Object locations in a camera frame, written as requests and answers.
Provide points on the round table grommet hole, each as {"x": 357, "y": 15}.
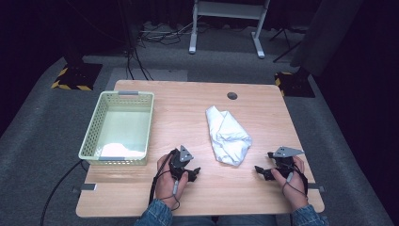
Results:
{"x": 232, "y": 95}

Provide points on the white metal stand frame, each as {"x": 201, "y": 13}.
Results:
{"x": 227, "y": 9}

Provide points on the person's left hand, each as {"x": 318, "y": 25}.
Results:
{"x": 164, "y": 185}

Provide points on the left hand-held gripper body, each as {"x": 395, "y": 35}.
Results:
{"x": 180, "y": 160}

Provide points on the grey curtain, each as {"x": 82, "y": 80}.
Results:
{"x": 326, "y": 34}

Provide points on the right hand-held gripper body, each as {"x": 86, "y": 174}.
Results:
{"x": 284, "y": 160}

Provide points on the pale green plastic basket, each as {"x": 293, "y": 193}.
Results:
{"x": 94, "y": 125}

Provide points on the black tripod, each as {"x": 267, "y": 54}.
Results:
{"x": 284, "y": 36}

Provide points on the white shirt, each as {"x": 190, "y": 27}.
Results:
{"x": 227, "y": 136}

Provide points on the white folded cloth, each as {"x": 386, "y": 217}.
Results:
{"x": 120, "y": 150}

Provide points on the grey table side bracket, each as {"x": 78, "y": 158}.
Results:
{"x": 317, "y": 187}

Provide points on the black yellow striped stand base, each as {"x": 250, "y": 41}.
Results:
{"x": 76, "y": 77}
{"x": 295, "y": 84}

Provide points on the person's right hand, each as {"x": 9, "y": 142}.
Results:
{"x": 296, "y": 188}

